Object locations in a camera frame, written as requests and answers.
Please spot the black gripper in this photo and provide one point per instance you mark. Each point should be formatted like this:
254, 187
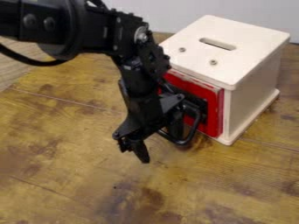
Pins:
154, 107

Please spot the black drawer handle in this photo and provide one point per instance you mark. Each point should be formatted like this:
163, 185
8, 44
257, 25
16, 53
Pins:
195, 110

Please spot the red drawer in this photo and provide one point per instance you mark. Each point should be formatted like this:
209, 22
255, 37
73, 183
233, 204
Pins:
206, 96

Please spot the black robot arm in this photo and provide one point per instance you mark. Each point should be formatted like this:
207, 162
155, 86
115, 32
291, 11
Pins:
71, 27

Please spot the white wooden box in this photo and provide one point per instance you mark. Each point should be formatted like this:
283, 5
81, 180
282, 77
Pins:
226, 62

